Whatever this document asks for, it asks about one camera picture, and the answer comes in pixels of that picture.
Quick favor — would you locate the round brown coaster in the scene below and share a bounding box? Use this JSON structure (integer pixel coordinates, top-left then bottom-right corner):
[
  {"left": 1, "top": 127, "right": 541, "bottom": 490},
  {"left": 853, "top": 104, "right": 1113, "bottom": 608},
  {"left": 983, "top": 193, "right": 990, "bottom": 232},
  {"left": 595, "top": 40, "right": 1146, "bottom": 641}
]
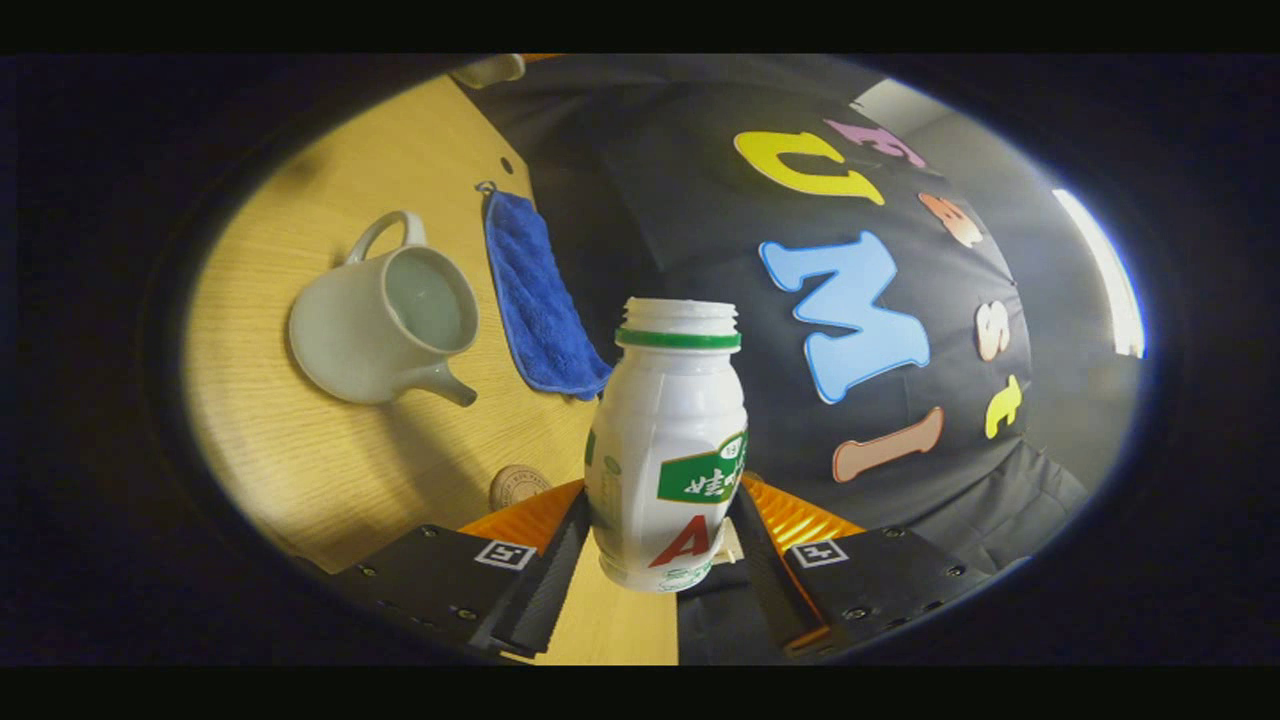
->
[{"left": 489, "top": 464, "right": 553, "bottom": 511}]

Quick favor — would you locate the white ceramic teacup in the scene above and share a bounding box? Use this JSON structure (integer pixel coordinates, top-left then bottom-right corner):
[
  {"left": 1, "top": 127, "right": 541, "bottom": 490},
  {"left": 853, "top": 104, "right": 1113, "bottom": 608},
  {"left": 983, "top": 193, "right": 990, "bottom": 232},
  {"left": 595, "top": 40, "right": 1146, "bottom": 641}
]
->
[{"left": 288, "top": 210, "right": 481, "bottom": 407}]

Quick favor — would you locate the white water bottle green label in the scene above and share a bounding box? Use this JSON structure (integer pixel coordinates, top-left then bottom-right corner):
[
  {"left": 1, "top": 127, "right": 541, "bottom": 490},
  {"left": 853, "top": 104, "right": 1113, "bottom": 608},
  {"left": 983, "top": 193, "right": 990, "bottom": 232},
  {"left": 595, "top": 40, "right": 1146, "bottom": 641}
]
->
[{"left": 583, "top": 297, "right": 749, "bottom": 594}]

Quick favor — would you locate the blue towel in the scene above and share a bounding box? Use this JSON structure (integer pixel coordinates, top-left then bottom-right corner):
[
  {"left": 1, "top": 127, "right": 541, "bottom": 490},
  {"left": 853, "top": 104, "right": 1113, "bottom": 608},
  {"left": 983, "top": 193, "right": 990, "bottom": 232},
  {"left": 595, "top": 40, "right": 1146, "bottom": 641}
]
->
[{"left": 475, "top": 180, "right": 613, "bottom": 401}]

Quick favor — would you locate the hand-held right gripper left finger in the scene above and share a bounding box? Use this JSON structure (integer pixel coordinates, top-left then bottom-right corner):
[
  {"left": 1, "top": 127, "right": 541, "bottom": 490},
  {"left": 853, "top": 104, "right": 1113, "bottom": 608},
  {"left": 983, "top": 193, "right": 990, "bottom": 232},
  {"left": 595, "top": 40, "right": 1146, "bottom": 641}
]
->
[{"left": 330, "top": 478, "right": 594, "bottom": 661}]

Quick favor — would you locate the black backdrop cloth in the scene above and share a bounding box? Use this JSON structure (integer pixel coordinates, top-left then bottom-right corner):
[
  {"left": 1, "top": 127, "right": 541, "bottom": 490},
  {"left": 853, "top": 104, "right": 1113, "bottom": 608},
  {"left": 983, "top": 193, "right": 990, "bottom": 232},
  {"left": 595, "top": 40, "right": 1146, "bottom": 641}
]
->
[{"left": 455, "top": 53, "right": 1096, "bottom": 666}]

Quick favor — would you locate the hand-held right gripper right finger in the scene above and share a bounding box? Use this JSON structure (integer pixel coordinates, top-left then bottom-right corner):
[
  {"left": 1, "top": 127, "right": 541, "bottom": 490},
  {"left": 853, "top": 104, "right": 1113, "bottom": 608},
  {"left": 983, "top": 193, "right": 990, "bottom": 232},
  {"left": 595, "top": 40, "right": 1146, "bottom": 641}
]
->
[{"left": 728, "top": 475, "right": 992, "bottom": 658}]

